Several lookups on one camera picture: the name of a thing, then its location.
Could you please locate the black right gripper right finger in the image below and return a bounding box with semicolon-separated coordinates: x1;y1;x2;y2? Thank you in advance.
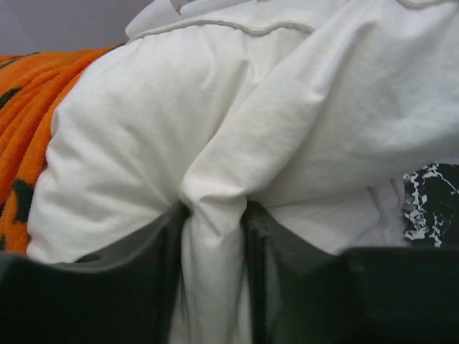
243;201;344;343

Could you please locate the orange patterned plush pillowcase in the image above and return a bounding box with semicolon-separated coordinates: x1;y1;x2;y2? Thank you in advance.
1;47;111;254

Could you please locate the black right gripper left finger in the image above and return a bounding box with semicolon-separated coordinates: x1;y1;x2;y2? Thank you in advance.
53;204;189;343

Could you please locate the white pillow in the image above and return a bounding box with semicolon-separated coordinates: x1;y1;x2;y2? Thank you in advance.
27;1;458;343

